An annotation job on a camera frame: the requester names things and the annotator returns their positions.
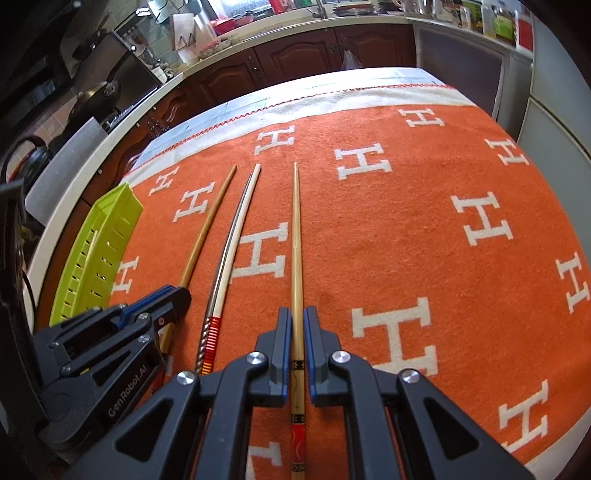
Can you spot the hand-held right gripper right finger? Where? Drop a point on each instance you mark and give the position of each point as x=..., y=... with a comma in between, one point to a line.
x=308, y=332

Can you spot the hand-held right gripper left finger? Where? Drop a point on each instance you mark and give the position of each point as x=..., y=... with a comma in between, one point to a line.
x=287, y=332

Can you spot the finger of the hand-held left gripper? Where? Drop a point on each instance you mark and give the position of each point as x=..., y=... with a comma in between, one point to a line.
x=143, y=300
x=173, y=304

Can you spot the metal chopstick twisted end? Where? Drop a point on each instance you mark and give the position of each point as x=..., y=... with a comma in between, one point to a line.
x=228, y=258

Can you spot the brown wooden chopstick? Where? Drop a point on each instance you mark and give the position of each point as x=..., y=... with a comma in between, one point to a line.
x=207, y=230

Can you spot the green plastic tray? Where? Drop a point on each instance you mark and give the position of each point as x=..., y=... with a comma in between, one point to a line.
x=106, y=221

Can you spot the light chopstick red striped end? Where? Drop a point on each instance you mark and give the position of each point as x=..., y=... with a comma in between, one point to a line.
x=240, y=230

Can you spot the chopsticks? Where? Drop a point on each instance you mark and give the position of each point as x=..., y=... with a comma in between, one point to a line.
x=295, y=230

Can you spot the orange printed blanket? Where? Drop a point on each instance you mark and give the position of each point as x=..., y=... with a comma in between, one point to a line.
x=392, y=230

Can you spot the black pot red rim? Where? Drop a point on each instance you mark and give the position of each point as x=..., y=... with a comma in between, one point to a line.
x=34, y=161

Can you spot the black wok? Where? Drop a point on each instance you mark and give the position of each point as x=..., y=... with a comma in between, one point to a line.
x=92, y=99

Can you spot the steel kitchen appliance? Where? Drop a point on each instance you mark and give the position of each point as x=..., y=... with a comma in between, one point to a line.
x=136, y=60

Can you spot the white table cloth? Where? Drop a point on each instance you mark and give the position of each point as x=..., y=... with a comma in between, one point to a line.
x=323, y=81

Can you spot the clear plastic bag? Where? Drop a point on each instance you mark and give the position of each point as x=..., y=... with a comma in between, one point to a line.
x=351, y=60

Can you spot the brown wooden kitchen cabinets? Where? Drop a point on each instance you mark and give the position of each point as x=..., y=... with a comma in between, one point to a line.
x=295, y=55

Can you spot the red bowl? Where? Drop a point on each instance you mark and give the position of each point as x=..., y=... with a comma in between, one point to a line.
x=228, y=24

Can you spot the grey appliance panel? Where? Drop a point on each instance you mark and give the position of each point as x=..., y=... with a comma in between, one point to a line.
x=461, y=69

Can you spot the grey refrigerator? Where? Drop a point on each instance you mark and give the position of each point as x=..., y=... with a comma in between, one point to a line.
x=554, y=115

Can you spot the row of jars and bottles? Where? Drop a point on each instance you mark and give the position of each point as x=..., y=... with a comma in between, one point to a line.
x=461, y=16

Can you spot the red box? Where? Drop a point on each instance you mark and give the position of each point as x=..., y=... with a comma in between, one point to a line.
x=524, y=27

